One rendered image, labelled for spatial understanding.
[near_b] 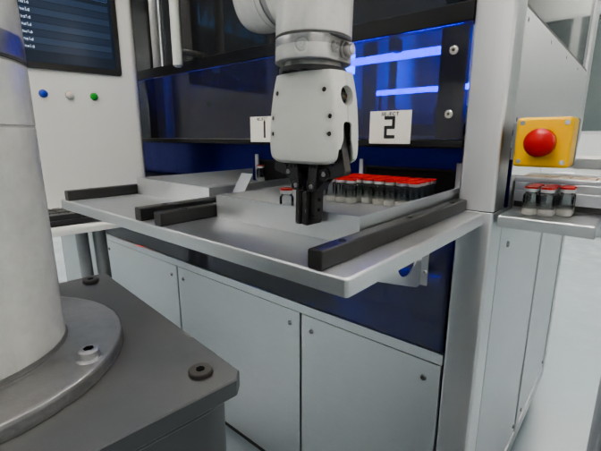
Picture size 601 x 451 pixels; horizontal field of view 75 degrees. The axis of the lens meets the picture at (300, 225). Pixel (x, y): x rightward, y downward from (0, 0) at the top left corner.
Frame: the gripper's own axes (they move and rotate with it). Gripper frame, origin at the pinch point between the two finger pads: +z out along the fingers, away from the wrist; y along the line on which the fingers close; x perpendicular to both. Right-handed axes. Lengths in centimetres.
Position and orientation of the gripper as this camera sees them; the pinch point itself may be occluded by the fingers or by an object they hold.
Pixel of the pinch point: (308, 207)
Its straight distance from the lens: 46.9
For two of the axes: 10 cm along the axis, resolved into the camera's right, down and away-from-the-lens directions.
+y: -7.6, -1.5, 6.4
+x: -6.5, 1.4, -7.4
